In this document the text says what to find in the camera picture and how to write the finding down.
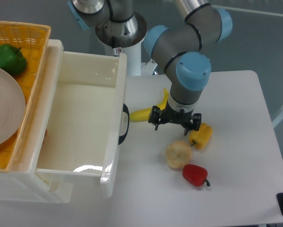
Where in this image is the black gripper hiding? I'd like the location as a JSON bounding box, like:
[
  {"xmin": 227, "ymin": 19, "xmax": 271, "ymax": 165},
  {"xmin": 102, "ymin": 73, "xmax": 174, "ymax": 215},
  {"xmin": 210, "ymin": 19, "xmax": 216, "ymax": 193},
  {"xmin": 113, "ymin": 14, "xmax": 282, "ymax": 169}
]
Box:
[{"xmin": 148, "ymin": 104, "xmax": 202, "ymax": 136}]

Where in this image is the white drawer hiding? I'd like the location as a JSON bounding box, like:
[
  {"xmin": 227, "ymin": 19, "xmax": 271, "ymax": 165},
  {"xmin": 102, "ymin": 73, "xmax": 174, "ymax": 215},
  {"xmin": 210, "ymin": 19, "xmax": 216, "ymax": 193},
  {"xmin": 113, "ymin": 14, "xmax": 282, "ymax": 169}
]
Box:
[{"xmin": 36, "ymin": 52, "xmax": 129, "ymax": 198}]

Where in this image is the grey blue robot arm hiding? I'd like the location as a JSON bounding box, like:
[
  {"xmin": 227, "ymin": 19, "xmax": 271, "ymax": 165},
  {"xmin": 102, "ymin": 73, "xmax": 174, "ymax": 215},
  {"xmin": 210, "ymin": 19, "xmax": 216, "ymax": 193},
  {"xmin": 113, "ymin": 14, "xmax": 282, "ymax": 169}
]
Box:
[{"xmin": 67, "ymin": 0, "xmax": 233, "ymax": 132}]

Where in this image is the white drawer cabinet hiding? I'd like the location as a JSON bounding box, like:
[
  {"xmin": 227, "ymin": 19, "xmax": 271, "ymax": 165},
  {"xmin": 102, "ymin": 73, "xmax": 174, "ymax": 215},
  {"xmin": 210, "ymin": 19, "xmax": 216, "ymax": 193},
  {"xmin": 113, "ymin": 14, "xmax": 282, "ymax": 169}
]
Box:
[{"xmin": 0, "ymin": 39, "xmax": 73, "ymax": 203}]

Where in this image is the yellow bell pepper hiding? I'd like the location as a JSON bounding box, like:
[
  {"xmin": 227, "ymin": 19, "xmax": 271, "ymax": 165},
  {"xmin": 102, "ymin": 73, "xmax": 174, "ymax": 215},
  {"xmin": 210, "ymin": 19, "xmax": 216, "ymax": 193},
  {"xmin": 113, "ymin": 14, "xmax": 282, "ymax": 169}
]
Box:
[{"xmin": 189, "ymin": 123, "xmax": 213, "ymax": 150}]

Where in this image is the yellow banana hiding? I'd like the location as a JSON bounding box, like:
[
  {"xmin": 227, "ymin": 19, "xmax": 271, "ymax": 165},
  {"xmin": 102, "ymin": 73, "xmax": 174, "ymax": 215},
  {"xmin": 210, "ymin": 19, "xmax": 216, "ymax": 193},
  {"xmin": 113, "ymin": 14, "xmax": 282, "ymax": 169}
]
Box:
[{"xmin": 129, "ymin": 88, "xmax": 169, "ymax": 122}]

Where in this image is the beige bread roll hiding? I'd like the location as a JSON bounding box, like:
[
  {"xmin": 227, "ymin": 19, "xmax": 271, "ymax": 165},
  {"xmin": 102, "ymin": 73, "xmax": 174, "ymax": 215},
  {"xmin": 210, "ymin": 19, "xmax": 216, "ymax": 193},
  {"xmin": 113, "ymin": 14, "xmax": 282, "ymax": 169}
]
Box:
[{"xmin": 165, "ymin": 140, "xmax": 192, "ymax": 169}]

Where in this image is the red bell pepper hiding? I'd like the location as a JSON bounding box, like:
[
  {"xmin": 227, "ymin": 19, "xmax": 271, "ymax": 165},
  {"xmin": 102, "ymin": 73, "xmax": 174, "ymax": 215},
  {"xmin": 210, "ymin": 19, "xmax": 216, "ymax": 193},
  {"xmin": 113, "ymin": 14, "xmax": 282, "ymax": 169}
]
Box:
[{"xmin": 182, "ymin": 164, "xmax": 211, "ymax": 187}]

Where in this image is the yellow plastic basket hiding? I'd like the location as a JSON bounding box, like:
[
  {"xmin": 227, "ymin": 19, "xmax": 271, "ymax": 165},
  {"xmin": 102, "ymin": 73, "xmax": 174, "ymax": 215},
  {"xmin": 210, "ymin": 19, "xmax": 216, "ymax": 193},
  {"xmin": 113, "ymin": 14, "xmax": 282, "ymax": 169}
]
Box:
[{"xmin": 0, "ymin": 21, "xmax": 51, "ymax": 173}]

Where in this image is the beige round plate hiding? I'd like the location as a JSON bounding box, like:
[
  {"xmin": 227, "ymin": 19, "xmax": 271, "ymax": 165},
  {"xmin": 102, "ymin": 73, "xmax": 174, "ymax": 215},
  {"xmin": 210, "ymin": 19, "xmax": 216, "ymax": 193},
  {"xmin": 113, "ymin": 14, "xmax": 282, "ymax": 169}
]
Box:
[{"xmin": 0, "ymin": 69, "xmax": 26, "ymax": 144}]

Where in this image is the green bell pepper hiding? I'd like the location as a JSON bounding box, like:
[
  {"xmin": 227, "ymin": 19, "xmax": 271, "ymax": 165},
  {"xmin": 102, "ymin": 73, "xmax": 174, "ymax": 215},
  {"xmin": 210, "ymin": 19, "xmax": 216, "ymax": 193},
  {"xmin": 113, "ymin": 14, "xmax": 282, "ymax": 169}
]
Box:
[{"xmin": 0, "ymin": 44, "xmax": 27, "ymax": 77}]

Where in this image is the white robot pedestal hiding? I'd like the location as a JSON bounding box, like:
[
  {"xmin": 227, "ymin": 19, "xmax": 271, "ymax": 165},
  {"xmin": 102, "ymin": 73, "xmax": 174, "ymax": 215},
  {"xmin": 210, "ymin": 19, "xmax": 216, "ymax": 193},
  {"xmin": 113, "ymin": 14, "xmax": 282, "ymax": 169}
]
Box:
[{"xmin": 95, "ymin": 12, "xmax": 158, "ymax": 76}]

